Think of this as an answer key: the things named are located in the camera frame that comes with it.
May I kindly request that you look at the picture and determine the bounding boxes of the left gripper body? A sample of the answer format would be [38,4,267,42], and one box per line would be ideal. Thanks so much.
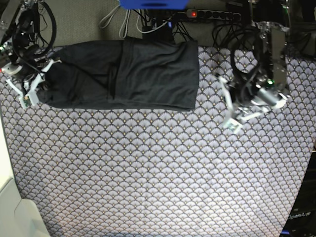
[216,73,289,134]

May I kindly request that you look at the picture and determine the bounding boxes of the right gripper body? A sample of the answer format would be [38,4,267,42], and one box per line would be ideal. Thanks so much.
[2,59,62,109]

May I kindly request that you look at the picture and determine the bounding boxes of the dark grey T-shirt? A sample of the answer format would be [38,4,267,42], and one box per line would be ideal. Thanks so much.
[38,38,199,111]

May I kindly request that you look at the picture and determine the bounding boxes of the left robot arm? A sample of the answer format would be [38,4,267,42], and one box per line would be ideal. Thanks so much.
[216,0,291,134]

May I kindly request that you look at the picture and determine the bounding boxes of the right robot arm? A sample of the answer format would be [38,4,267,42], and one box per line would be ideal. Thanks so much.
[0,0,57,109]

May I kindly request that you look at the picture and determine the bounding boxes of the fan-patterned tablecloth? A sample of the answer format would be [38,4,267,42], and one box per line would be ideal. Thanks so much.
[0,47,316,237]

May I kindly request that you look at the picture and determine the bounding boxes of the black OpenArm box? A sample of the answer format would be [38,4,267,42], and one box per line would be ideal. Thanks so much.
[280,152,316,237]

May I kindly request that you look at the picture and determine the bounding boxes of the white side cabinet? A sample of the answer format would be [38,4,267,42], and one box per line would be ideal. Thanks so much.
[0,123,50,237]

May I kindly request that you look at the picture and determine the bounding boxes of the white power strip red switch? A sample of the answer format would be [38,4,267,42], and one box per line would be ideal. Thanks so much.
[186,9,241,22]

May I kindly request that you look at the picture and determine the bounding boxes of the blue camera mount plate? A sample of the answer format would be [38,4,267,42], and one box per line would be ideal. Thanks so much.
[120,0,188,10]

